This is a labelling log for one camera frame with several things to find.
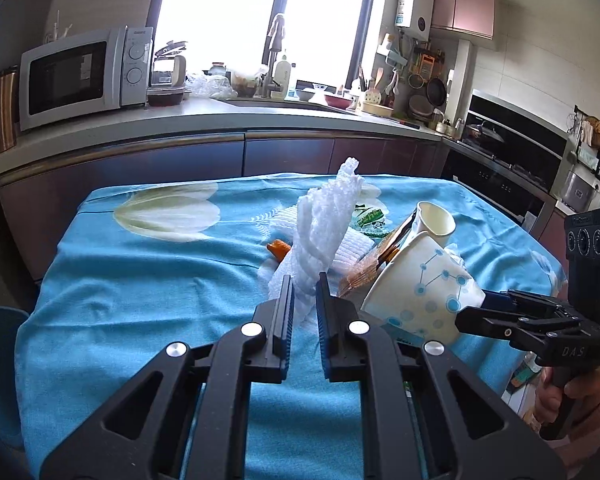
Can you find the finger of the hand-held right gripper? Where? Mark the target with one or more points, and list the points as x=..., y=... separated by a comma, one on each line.
x=485, y=322
x=530, y=301

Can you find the kitchen counter with cabinets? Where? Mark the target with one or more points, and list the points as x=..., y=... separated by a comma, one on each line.
x=180, y=160

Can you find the blue floral tablecloth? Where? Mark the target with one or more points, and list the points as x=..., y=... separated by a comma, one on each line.
x=155, y=285

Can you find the white water heater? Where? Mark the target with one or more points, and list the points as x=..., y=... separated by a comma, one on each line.
x=414, y=7

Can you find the brown snack wrapper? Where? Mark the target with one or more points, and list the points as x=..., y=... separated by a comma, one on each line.
x=375, y=260

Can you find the dark red bowl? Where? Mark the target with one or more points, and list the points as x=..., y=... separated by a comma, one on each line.
x=165, y=96

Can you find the white soap bottle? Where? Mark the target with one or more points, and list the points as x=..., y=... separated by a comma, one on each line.
x=281, y=75

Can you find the copper thermos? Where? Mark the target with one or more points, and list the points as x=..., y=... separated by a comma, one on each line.
x=6, y=110

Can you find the plain white paper cup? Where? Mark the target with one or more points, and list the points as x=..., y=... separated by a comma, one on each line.
x=435, y=222

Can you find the wok with lid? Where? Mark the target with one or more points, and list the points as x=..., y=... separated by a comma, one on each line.
x=485, y=134

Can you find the blue patterned paper cup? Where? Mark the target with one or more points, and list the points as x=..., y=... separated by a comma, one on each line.
x=420, y=290

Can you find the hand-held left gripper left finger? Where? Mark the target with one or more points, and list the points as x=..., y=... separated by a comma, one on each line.
x=288, y=340

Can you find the electric kettle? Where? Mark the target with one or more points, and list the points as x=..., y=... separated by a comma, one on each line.
x=172, y=67

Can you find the black range hood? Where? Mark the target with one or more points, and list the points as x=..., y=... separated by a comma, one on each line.
x=520, y=120

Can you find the person's right hand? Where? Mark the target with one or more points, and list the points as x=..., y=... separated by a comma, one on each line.
x=590, y=390

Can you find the curled orange peel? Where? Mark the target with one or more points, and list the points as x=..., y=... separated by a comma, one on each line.
x=279, y=247

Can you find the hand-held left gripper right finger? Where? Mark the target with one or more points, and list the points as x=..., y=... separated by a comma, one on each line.
x=322, y=340

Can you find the twisted white foam net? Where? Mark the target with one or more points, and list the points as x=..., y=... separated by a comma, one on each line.
x=325, y=220

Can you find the flat white foam net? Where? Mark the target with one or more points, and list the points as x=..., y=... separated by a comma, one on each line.
x=352, y=247

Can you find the white microwave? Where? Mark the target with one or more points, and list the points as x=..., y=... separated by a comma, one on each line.
x=65, y=80

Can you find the metal faucet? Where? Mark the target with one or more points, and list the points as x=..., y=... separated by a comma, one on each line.
x=275, y=45

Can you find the green printed wrapper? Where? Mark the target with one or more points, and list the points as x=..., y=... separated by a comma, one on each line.
x=370, y=217

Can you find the blue trash bin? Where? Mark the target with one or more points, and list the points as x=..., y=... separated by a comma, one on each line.
x=0, y=360

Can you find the steel container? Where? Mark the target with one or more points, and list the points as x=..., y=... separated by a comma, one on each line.
x=577, y=192

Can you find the hanging frying pan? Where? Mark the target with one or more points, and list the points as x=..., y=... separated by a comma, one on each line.
x=436, y=91

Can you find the black built-in oven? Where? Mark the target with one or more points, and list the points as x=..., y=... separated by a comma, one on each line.
x=490, y=185

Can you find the kitchen window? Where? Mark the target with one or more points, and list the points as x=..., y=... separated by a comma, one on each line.
x=320, y=10

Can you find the clear plastic bag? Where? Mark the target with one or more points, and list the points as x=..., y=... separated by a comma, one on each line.
x=207, y=85

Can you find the pink wall cabinet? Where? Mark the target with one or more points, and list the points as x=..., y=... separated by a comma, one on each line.
x=462, y=5

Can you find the cream bowl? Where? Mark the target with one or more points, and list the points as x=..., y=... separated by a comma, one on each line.
x=377, y=109

